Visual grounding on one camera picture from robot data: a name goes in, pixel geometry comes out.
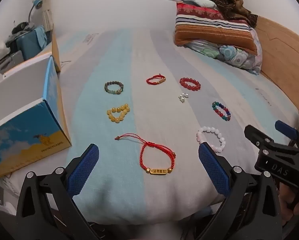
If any pink white bead bracelet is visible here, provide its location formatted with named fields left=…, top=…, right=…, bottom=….
left=196, top=126, right=227, bottom=153

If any multicolour glass bead bracelet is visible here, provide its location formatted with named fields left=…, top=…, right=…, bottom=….
left=212, top=101, right=232, bottom=122

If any red bead bracelet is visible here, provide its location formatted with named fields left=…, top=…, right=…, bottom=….
left=179, top=77, right=202, bottom=92

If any red cord bracelet gold plate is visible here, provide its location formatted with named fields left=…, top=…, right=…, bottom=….
left=115, top=133, right=176, bottom=176

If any small red cord gold tube bracelet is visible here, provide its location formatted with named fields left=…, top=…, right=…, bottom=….
left=146, top=74, right=167, bottom=86

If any yellow bead bracelet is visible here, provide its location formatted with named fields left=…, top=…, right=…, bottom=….
left=106, top=103, right=131, bottom=123

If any brown green bead bracelet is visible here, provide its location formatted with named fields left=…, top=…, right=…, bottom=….
left=104, top=80, right=125, bottom=95

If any person's right hand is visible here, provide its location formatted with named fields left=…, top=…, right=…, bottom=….
left=278, top=183, right=299, bottom=225

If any floral quilt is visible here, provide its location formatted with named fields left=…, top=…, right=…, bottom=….
left=185, top=28, right=262, bottom=75

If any wooden headboard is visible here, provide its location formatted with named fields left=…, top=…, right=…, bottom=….
left=255, top=16, right=299, bottom=111

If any open blue white cardboard box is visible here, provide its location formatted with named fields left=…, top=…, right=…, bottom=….
left=0, top=34, right=71, bottom=177

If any striped bed sheet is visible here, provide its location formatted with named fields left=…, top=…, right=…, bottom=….
left=0, top=30, right=299, bottom=224

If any striped orange pillow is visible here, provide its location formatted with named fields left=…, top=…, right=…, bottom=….
left=175, top=2, right=257, bottom=55

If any brown fuzzy blanket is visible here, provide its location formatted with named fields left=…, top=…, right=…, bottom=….
left=211, top=0, right=258, bottom=28

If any teal suitcase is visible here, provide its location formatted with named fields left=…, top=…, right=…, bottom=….
left=16, top=25, right=51, bottom=61

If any blue desk lamp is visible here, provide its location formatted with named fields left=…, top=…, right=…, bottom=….
left=28, top=0, right=43, bottom=23

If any beige curtain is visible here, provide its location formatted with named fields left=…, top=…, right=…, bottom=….
left=42, top=0, right=54, bottom=31

